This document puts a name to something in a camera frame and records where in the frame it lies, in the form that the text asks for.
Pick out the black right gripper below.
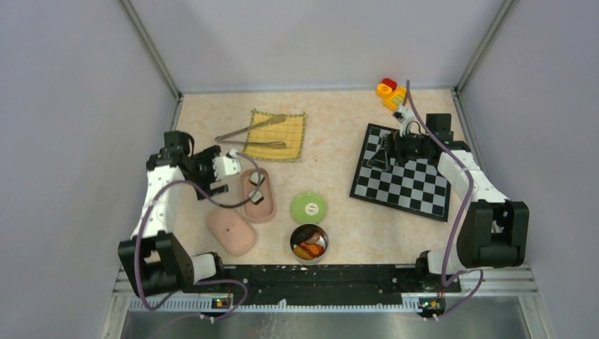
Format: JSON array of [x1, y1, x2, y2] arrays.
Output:
[[367, 126, 432, 171]]

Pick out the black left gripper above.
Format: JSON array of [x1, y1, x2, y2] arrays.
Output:
[[186, 145, 228, 199]]

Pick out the white rice sushi cube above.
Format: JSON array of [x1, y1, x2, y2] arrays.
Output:
[[248, 189, 264, 205]]

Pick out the pink lunch box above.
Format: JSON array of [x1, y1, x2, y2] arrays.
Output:
[[240, 168, 276, 224]]

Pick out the pink lunch box lid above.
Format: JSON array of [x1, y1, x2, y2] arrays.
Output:
[[206, 208, 257, 256]]

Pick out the silver metal tongs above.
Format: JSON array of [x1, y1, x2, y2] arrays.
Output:
[[214, 114, 288, 150]]

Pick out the dark seaweed roll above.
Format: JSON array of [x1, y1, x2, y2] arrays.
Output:
[[293, 224, 321, 240]]

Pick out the orange fried food piece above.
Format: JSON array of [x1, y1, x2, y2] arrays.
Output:
[[293, 246, 314, 261]]

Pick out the brown meat piece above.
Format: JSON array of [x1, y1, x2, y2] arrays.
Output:
[[299, 232, 321, 245]]

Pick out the orange chicken drumstick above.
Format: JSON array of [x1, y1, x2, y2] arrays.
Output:
[[302, 244, 325, 258]]

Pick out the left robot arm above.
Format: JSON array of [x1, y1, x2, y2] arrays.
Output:
[[117, 131, 241, 297]]

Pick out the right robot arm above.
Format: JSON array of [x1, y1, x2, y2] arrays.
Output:
[[367, 109, 530, 291]]

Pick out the checkerboard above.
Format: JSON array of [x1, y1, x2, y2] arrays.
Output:
[[349, 123, 451, 221]]

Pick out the yellow toy block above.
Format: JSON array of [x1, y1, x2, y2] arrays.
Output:
[[383, 86, 407, 112]]

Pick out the orange round toy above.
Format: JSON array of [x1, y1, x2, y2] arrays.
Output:
[[376, 82, 396, 100]]

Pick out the red toy block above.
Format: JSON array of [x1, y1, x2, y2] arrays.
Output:
[[381, 78, 398, 91]]

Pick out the green round lid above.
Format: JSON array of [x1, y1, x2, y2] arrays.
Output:
[[289, 191, 328, 225]]

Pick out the bamboo mat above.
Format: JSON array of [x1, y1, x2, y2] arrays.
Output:
[[243, 112, 307, 162]]

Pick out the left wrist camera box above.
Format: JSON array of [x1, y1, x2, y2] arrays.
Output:
[[213, 149, 242, 181]]

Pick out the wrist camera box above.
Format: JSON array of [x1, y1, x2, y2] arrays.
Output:
[[213, 149, 242, 181], [393, 105, 415, 124]]

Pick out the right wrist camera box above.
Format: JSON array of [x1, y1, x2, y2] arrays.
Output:
[[393, 105, 415, 124]]

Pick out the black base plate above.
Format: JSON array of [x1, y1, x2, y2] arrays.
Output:
[[183, 264, 441, 306]]

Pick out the aluminium frame rail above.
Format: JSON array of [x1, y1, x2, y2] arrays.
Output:
[[100, 265, 555, 338]]

